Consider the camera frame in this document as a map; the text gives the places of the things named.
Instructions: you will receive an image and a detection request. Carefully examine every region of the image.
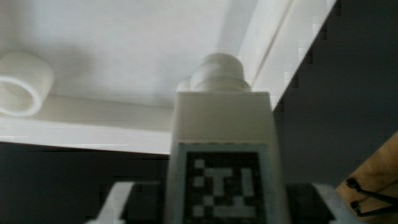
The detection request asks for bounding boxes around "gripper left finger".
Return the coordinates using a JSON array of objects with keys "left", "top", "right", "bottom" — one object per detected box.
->
[{"left": 87, "top": 182, "right": 135, "bottom": 224}]

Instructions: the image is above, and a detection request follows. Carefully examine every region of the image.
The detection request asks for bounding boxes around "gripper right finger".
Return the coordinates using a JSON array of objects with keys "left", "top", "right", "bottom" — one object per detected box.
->
[{"left": 313, "top": 183, "right": 363, "bottom": 224}]

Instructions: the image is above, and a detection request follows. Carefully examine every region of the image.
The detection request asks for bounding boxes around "white table leg with tag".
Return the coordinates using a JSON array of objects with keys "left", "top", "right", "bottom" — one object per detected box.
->
[{"left": 164, "top": 53, "right": 292, "bottom": 224}]

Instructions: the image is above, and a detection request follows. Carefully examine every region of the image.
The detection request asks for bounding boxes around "white square tabletop part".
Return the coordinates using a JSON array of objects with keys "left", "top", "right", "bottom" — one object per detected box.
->
[{"left": 0, "top": 0, "right": 338, "bottom": 153}]

